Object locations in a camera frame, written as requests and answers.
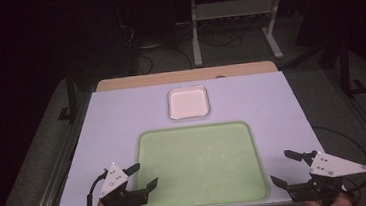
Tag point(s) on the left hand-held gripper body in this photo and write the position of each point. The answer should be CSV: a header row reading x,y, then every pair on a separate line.
x,y
120,197

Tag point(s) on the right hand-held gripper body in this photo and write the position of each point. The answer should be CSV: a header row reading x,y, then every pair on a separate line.
x,y
330,166

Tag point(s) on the pale lavender board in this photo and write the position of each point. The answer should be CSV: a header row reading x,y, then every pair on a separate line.
x,y
122,121

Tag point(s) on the green tray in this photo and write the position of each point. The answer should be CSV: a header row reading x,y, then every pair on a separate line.
x,y
199,165

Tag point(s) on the white square dish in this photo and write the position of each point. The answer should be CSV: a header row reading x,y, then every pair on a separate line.
x,y
188,102

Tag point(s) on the black metal stand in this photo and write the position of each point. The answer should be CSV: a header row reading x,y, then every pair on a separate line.
x,y
346,68
71,96

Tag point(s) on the wooden table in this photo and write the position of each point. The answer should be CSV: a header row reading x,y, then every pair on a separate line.
x,y
185,76

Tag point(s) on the white metal desk frame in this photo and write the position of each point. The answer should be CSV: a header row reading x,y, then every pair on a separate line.
x,y
236,8

